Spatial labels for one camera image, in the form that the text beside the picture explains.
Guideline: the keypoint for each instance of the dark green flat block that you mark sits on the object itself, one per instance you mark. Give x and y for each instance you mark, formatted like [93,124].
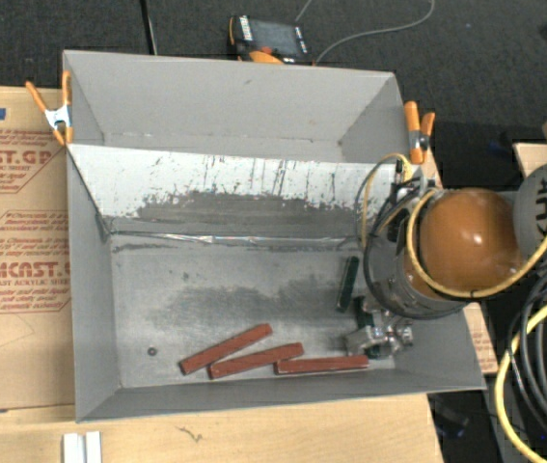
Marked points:
[347,283]

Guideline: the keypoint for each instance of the red-brown flat block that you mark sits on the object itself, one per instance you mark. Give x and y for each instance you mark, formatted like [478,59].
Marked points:
[256,360]
[321,364]
[227,348]

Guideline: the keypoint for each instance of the grey metal bin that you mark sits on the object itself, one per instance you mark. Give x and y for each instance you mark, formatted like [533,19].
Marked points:
[234,278]

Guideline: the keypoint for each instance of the brown cardboard board red print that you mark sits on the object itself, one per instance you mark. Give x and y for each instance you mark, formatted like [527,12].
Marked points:
[22,345]

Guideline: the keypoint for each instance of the black cylinder on white bracket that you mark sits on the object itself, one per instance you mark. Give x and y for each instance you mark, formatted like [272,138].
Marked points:
[360,312]

